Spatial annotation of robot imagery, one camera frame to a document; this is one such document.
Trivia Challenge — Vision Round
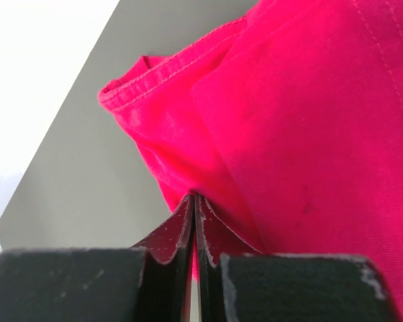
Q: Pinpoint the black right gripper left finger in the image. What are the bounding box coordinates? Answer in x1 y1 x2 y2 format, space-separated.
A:
0 195 194 321

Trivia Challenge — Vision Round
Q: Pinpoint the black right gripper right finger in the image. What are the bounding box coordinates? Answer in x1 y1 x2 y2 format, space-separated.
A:
194 195 400 321

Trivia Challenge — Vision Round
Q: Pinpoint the pink t-shirt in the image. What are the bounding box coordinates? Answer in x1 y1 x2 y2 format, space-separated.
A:
99 1 403 318

